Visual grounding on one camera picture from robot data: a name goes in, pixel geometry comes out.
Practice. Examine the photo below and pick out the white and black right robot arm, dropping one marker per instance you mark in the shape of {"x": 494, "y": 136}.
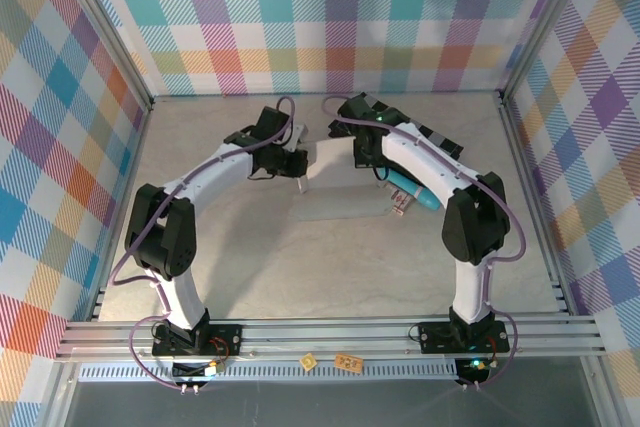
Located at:
{"x": 425, "y": 157}

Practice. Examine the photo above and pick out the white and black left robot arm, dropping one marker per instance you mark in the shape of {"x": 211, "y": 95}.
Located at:
{"x": 210, "y": 177}

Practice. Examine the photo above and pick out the small printed card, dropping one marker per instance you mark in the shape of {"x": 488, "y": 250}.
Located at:
{"x": 401, "y": 202}

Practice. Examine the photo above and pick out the teal plastic cylinder tool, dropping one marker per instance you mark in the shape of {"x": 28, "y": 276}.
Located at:
{"x": 415, "y": 192}

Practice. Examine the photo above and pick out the black and grey chessboard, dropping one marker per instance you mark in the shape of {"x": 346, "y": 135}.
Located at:
{"x": 440, "y": 139}

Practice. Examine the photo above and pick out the yellow square tag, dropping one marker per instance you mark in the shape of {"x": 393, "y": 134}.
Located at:
{"x": 308, "y": 362}

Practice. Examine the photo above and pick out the orange rectangular tag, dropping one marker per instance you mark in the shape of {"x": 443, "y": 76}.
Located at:
{"x": 348, "y": 362}

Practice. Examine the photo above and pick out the black controller board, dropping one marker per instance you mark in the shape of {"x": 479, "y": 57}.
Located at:
{"x": 472, "y": 369}
{"x": 192, "y": 371}

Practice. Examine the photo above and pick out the aluminium side rail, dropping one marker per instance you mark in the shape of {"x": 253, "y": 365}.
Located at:
{"x": 145, "y": 117}
{"x": 535, "y": 197}

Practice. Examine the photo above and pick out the aluminium mounting rail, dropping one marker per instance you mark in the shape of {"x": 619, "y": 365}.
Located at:
{"x": 325, "y": 339}

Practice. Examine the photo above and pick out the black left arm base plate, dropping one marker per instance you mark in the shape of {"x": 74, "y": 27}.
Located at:
{"x": 225, "y": 339}

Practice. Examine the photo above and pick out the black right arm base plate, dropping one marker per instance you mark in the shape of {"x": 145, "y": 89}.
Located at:
{"x": 435, "y": 337}

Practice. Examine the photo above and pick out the aluminium frame post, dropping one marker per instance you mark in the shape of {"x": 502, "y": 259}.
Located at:
{"x": 110, "y": 27}
{"x": 542, "y": 22}

